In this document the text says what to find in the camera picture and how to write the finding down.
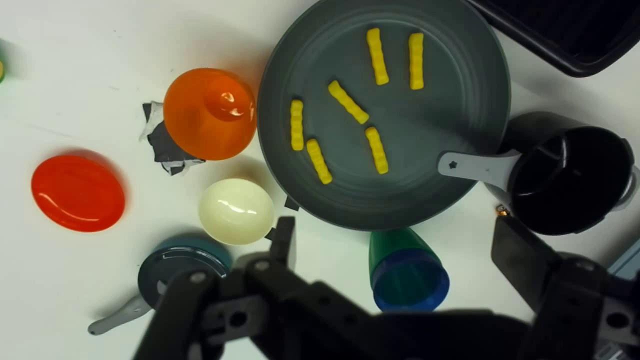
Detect grey plate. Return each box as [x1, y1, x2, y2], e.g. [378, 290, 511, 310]
[255, 0, 513, 232]

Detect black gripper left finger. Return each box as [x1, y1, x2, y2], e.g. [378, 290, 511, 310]
[132, 216, 297, 360]

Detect green plastic cup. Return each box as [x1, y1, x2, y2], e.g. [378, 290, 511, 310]
[367, 225, 436, 267]

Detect teal pan grey handle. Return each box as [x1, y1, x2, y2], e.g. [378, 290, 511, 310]
[85, 230, 235, 336]

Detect red plastic plate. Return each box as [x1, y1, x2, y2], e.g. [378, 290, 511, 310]
[29, 149, 128, 234]

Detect black pot grey handle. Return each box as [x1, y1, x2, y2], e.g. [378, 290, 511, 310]
[436, 109, 637, 236]

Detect blue plastic cup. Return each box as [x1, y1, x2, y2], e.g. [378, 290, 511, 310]
[370, 248, 451, 314]

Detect orange plastic cup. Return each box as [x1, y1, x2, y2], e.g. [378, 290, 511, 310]
[162, 66, 258, 161]

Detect light blue toaster oven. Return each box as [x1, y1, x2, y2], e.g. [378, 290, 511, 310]
[605, 237, 640, 281]

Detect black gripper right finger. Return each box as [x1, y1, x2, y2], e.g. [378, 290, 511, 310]
[490, 214, 640, 360]

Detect black ridged grill tray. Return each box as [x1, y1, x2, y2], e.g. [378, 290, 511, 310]
[465, 0, 640, 77]

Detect cream plastic bowl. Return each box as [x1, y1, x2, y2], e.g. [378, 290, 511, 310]
[195, 176, 275, 246]

